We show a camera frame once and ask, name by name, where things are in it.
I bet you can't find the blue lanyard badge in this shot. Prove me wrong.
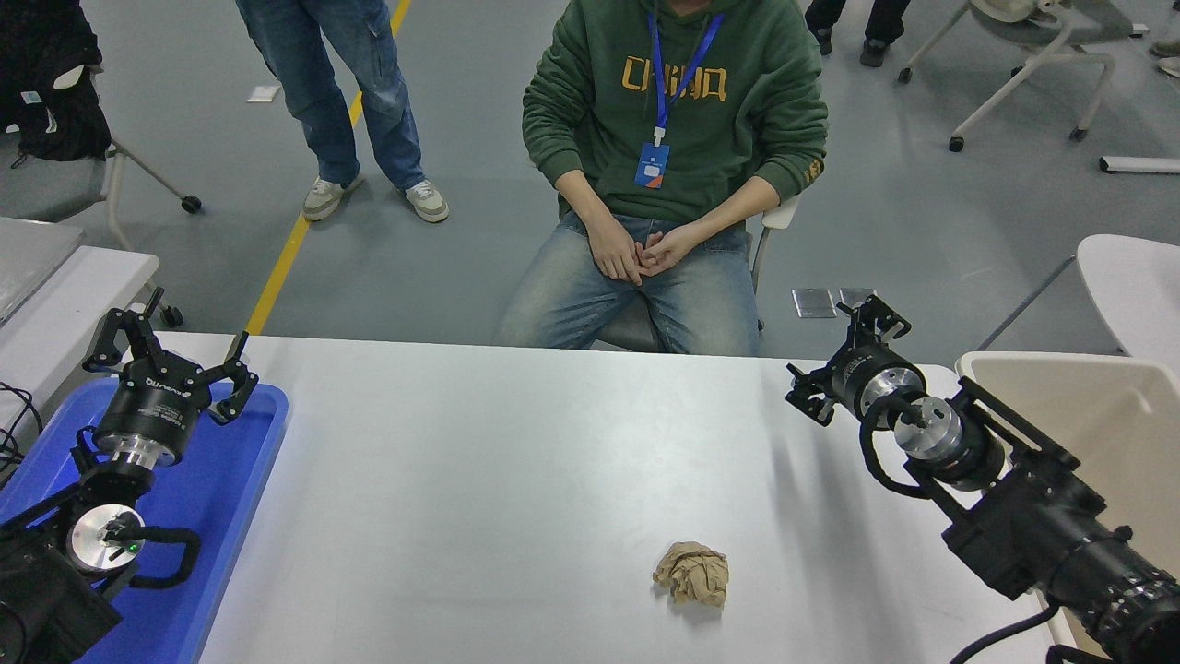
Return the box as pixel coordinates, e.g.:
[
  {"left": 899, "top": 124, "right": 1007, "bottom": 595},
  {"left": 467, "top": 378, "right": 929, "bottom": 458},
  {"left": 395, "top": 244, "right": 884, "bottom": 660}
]
[{"left": 633, "top": 11, "right": 726, "bottom": 191}]

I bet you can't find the white side table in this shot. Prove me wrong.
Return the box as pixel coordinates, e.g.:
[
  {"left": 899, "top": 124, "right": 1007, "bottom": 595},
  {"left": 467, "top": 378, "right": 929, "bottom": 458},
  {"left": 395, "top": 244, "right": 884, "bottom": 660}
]
[{"left": 0, "top": 243, "right": 162, "bottom": 444}]

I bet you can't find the black jacket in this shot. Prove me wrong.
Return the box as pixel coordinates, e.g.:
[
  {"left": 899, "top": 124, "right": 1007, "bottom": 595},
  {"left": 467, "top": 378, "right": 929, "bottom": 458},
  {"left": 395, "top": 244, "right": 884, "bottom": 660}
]
[{"left": 0, "top": 0, "right": 112, "bottom": 167}]

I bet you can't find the person's left hand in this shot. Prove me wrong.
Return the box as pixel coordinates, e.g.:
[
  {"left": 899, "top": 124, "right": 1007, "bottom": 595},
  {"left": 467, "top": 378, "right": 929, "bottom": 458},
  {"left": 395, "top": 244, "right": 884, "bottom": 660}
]
[{"left": 641, "top": 224, "right": 711, "bottom": 278}]

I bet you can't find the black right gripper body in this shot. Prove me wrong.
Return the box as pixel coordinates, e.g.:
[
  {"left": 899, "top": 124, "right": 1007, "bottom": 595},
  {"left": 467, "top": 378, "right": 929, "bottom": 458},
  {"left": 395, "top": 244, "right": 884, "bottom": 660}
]
[{"left": 825, "top": 341, "right": 917, "bottom": 423}]

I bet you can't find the blue plastic tray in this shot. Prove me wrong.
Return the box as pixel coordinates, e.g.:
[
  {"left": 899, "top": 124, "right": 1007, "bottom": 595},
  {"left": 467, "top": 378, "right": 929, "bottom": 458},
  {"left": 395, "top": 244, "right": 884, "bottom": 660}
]
[{"left": 0, "top": 376, "right": 289, "bottom": 664}]

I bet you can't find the black cable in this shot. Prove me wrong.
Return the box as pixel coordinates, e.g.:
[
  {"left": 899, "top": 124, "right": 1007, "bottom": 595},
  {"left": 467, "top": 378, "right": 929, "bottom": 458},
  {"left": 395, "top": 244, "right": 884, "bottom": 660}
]
[{"left": 0, "top": 383, "right": 43, "bottom": 480}]

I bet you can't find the grey rolling chair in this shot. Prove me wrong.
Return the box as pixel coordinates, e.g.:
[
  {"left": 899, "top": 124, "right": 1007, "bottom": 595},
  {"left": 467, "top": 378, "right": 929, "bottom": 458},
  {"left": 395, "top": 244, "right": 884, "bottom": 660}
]
[{"left": 0, "top": 129, "right": 204, "bottom": 328}]

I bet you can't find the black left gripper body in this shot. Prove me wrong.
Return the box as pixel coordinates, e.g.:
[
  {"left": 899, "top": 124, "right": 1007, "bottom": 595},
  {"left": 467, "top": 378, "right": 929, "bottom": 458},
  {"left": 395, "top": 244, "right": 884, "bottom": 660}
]
[{"left": 95, "top": 365, "right": 216, "bottom": 462}]

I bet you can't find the tan paper ball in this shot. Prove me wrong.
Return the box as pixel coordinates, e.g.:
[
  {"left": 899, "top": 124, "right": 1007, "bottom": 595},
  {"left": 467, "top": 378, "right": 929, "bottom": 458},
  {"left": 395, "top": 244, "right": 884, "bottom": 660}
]
[{"left": 653, "top": 541, "right": 729, "bottom": 608}]

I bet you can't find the white round chair seat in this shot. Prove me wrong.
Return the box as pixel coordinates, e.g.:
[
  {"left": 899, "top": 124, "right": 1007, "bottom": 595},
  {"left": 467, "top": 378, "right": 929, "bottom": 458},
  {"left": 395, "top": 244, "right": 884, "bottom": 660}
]
[{"left": 1077, "top": 233, "right": 1180, "bottom": 374}]

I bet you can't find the white office chair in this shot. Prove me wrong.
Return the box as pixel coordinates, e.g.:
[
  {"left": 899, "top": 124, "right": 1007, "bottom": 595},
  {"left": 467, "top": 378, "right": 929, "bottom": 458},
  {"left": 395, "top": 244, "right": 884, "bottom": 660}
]
[{"left": 530, "top": 157, "right": 801, "bottom": 354}]

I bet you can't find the large pale bin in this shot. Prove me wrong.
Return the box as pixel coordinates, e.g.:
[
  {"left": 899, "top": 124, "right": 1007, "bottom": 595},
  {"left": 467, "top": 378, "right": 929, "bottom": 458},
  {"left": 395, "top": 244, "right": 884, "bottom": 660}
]
[{"left": 955, "top": 351, "right": 1180, "bottom": 664}]

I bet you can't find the white rolling chair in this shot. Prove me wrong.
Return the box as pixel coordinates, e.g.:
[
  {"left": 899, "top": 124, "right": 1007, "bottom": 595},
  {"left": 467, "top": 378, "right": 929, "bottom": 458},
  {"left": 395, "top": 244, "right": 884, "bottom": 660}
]
[{"left": 896, "top": 0, "right": 1149, "bottom": 153}]

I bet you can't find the person's right hand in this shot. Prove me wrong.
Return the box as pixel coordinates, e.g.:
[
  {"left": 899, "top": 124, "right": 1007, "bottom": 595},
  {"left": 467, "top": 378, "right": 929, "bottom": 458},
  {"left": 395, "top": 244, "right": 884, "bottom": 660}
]
[{"left": 585, "top": 219, "right": 651, "bottom": 287}]

